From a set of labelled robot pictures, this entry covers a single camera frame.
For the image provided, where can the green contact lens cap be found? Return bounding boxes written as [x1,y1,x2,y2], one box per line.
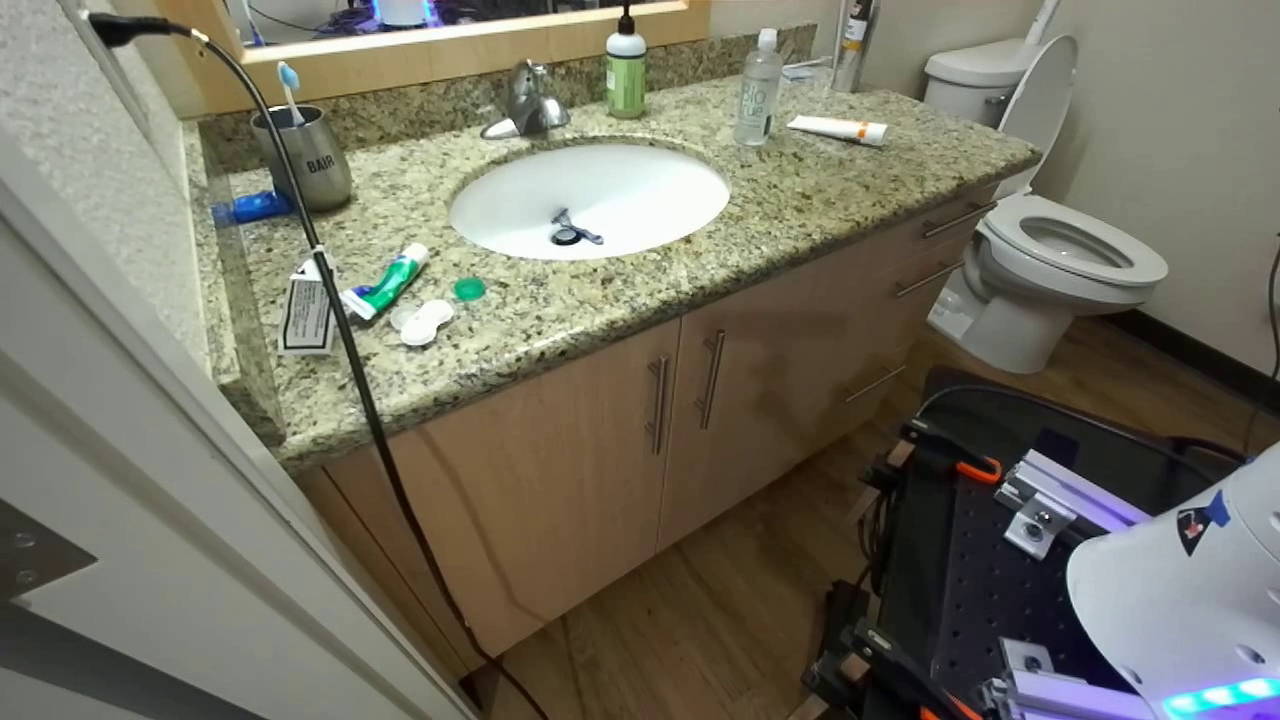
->
[450,275,486,303]

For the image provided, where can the wood framed mirror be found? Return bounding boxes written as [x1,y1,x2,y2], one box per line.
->
[155,0,712,116]

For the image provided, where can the white orange toothpaste tube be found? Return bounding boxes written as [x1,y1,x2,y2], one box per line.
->
[789,116,887,147]

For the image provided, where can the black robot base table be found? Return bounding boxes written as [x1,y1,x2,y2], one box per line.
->
[789,375,1247,720]

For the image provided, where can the metal toothbrush cup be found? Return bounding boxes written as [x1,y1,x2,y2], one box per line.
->
[253,103,352,211]

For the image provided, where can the blue white toothbrush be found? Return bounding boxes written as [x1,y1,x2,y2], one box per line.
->
[275,59,304,127]

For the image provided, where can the white contact lens case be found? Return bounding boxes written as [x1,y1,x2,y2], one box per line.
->
[399,299,454,346]

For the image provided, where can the green soap pump bottle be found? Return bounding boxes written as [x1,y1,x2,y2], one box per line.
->
[605,4,647,121]

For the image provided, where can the green toothpaste tube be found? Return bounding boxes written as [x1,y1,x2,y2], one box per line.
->
[341,245,429,325]

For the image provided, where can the chrome sink faucet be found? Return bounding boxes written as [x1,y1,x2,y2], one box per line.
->
[485,59,567,139]

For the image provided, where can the wooden vanity cabinet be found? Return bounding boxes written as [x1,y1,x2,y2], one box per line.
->
[296,174,1025,685]

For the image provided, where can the white toilet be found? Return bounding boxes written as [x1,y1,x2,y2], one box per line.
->
[922,0,1168,372]

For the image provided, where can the blue flat object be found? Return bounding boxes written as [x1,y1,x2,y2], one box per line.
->
[210,190,290,228]

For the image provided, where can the clear plastic bottle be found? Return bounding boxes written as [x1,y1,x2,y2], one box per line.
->
[737,27,783,145]

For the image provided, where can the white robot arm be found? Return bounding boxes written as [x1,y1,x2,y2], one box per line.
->
[1069,444,1280,720]

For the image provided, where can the white oval sink basin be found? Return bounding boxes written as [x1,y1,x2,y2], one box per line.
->
[446,139,732,259]

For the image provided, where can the black power cable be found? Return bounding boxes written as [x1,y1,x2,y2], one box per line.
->
[82,7,551,720]

